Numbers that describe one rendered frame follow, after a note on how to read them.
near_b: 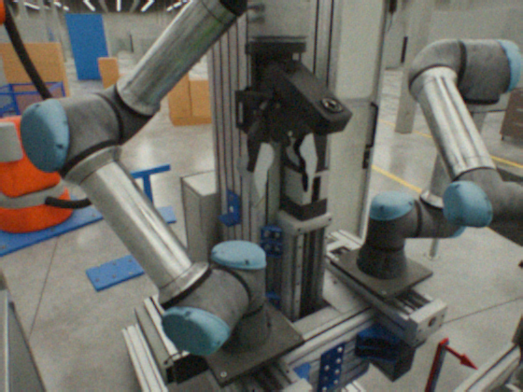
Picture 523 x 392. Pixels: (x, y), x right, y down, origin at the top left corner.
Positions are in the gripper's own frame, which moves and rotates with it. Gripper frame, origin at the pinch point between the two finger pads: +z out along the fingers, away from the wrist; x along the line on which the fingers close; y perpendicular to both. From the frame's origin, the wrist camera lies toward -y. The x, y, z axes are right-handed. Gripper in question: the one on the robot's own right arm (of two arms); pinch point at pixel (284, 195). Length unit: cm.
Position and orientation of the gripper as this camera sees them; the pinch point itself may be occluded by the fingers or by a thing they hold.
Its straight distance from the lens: 50.7
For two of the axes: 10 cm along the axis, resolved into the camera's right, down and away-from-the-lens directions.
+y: -5.5, -3.5, 7.6
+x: -8.3, 2.3, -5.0
